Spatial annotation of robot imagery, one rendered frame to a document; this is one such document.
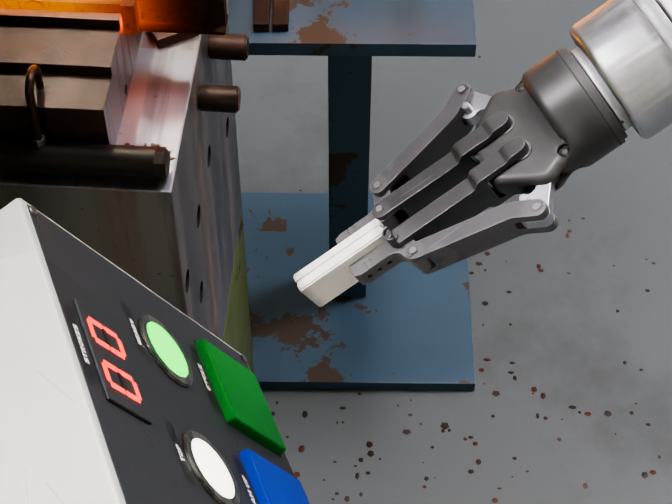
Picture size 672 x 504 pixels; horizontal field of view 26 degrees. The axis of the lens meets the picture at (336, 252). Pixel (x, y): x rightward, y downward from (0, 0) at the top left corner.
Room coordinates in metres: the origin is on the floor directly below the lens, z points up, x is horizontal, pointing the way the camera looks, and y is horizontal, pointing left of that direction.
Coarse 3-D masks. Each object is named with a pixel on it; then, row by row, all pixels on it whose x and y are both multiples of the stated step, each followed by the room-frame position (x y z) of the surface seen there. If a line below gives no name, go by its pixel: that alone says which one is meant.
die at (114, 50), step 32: (0, 32) 1.02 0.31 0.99; (32, 32) 1.02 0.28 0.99; (64, 32) 1.02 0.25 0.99; (96, 32) 1.02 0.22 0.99; (0, 64) 0.98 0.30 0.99; (32, 64) 0.98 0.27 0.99; (64, 64) 0.97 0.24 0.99; (96, 64) 0.97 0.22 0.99; (128, 64) 1.03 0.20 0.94; (0, 96) 0.94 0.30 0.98; (64, 96) 0.94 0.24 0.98; (96, 96) 0.94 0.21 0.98; (0, 128) 0.93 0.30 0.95; (64, 128) 0.93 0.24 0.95; (96, 128) 0.93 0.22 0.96
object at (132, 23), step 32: (0, 0) 1.04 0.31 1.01; (32, 0) 1.04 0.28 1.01; (64, 0) 1.04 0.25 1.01; (96, 0) 1.04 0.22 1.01; (128, 0) 1.03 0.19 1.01; (160, 0) 1.04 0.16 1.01; (192, 0) 1.03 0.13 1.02; (224, 0) 1.04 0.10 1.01; (128, 32) 1.03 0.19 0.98; (192, 32) 1.03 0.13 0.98; (224, 32) 1.03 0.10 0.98
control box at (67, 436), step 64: (0, 256) 0.58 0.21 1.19; (64, 256) 0.59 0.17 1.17; (0, 320) 0.54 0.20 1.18; (64, 320) 0.53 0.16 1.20; (128, 320) 0.58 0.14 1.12; (192, 320) 0.65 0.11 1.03; (0, 384) 0.49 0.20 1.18; (64, 384) 0.48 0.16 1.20; (128, 384) 0.51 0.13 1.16; (192, 384) 0.57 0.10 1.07; (0, 448) 0.45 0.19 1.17; (64, 448) 0.44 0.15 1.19; (128, 448) 0.45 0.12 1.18; (256, 448) 0.56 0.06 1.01
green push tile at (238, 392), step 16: (208, 352) 0.62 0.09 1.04; (208, 368) 0.60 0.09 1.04; (224, 368) 0.61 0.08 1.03; (240, 368) 0.63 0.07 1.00; (224, 384) 0.59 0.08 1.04; (240, 384) 0.61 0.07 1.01; (256, 384) 0.63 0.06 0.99; (224, 400) 0.57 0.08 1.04; (240, 400) 0.59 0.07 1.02; (256, 400) 0.60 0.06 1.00; (224, 416) 0.56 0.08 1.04; (240, 416) 0.57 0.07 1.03; (256, 416) 0.58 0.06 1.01; (272, 416) 0.60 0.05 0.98; (256, 432) 0.57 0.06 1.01; (272, 432) 0.58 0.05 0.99; (272, 448) 0.57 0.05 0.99
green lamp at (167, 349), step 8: (152, 328) 0.59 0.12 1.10; (160, 328) 0.60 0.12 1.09; (152, 336) 0.58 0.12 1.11; (160, 336) 0.59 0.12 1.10; (168, 336) 0.60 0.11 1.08; (160, 344) 0.58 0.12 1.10; (168, 344) 0.59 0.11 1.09; (176, 344) 0.60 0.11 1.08; (160, 352) 0.57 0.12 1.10; (168, 352) 0.58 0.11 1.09; (176, 352) 0.59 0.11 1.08; (168, 360) 0.57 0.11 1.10; (176, 360) 0.58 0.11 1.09; (184, 360) 0.59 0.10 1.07; (176, 368) 0.57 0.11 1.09; (184, 368) 0.58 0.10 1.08; (184, 376) 0.57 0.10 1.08
